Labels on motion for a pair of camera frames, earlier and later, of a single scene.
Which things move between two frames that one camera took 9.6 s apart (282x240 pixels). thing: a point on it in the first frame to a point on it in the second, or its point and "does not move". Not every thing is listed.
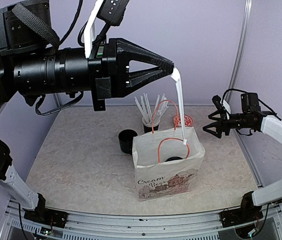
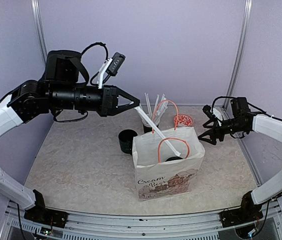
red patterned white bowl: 188,121 does not move
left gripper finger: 142,71 to 123,108
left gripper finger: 127,51 to 123,93
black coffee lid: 173,158 does not move
